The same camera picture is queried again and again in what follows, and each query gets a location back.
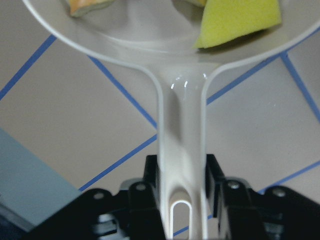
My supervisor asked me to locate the orange peel piece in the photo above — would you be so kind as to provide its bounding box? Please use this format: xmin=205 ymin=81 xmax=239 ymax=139
xmin=68 ymin=0 xmax=114 ymax=18

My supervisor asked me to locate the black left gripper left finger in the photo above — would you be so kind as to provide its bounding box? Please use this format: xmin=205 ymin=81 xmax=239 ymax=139
xmin=22 ymin=155 xmax=165 ymax=240

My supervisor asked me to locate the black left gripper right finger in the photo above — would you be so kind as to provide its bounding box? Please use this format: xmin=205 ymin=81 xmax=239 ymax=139
xmin=205 ymin=154 xmax=320 ymax=240

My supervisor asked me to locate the beige plastic dustpan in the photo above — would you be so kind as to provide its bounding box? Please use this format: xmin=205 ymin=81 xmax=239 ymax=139
xmin=24 ymin=0 xmax=320 ymax=240

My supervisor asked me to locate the yellow green sponge piece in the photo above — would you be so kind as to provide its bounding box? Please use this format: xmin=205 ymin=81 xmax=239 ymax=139
xmin=193 ymin=0 xmax=282 ymax=49

